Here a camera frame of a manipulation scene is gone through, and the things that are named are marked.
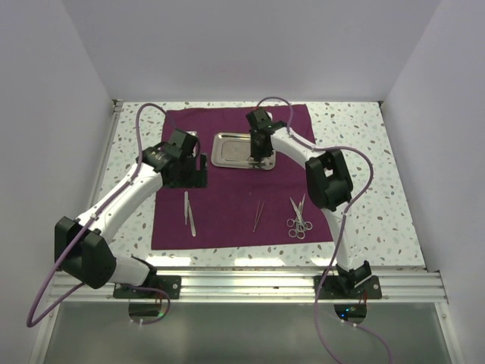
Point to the fine pointed steel tweezers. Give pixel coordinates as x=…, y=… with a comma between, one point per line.
x=259, y=210

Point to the small steel ring scissors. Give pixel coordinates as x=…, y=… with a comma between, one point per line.
x=309, y=225

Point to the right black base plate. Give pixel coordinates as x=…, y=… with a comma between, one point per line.
x=331, y=290

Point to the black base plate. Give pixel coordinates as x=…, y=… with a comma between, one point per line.
x=331, y=290
x=170, y=284

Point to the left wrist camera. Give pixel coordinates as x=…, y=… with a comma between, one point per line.
x=182, y=144

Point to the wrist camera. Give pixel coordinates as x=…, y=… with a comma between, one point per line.
x=261, y=122
x=182, y=144

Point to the steel surgical scissors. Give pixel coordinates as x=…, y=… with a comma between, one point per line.
x=297, y=232

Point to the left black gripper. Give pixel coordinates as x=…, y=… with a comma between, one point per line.
x=197, y=179

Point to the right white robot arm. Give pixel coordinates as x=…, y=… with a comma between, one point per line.
x=329, y=186

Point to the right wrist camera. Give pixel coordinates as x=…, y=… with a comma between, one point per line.
x=261, y=122

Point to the steel instrument tray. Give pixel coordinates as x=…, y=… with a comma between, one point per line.
x=232, y=150

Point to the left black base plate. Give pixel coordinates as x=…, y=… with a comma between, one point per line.
x=170, y=284

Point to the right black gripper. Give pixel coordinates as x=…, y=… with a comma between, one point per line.
x=257, y=153

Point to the steel scalpel handle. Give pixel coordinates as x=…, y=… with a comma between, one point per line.
x=265, y=165

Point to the purple cloth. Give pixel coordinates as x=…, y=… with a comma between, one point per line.
x=224, y=211

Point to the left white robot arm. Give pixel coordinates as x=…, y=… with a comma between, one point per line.
x=82, y=244

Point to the steel forceps with rings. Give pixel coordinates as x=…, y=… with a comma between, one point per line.
x=298, y=220

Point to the steel straight probe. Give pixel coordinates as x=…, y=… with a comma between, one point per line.
x=191, y=220

